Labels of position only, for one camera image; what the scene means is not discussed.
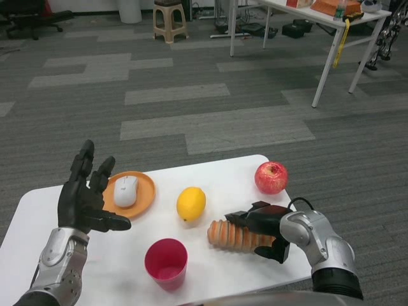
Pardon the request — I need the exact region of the white metal-legged desk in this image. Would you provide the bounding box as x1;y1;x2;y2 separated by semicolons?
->
229;0;392;108

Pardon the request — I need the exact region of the orange round plate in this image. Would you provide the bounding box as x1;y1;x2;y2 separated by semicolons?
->
102;171;156;220

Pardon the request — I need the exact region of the red apple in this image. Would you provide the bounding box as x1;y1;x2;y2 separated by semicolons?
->
254;161;289;195

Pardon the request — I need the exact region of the white desk foot bar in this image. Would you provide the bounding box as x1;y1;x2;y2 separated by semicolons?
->
210;31;249;39

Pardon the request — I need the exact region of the ridged orange bread loaf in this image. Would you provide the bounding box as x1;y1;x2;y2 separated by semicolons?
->
206;219;277;254

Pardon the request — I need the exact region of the yellow lemon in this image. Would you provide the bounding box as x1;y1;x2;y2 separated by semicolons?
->
177;187;207;222

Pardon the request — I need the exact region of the beige plastic stool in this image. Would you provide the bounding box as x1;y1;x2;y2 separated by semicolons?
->
152;0;189;43

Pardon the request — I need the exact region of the pink plastic cup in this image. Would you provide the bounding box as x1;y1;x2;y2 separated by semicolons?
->
144;238;189;291

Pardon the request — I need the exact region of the black floor bag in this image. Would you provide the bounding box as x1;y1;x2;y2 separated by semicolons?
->
240;22;267;38

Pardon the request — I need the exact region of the yellow hanging strap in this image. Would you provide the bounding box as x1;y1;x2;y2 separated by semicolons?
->
333;17;351;68

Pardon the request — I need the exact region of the white bowl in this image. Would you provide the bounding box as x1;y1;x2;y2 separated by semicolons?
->
361;0;383;13

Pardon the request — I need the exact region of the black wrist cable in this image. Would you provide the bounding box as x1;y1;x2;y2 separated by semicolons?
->
288;197;315;213

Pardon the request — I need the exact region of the white computer mouse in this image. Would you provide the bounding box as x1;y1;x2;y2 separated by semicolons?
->
113;177;140;208

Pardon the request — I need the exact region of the black and yellow tool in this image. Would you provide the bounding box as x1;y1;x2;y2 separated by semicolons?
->
342;11;365;22

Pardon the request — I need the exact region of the large orange box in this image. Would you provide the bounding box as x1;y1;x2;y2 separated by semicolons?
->
310;0;339;15

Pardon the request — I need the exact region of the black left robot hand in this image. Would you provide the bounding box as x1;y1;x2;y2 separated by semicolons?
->
57;139;132;236

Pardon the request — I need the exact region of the silver legged robot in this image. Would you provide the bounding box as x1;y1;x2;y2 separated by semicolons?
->
358;0;408;71

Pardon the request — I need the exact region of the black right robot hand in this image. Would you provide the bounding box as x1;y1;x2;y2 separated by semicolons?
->
224;200;293;265

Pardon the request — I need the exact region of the black office chair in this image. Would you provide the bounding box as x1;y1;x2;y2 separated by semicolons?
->
0;0;74;41

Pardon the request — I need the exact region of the black equipment case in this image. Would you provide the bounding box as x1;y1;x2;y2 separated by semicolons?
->
282;19;315;39

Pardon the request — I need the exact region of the small orange block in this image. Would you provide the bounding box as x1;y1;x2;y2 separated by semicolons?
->
345;0;363;14

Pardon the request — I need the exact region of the white cylindrical bin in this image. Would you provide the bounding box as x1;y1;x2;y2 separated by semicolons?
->
118;0;143;24

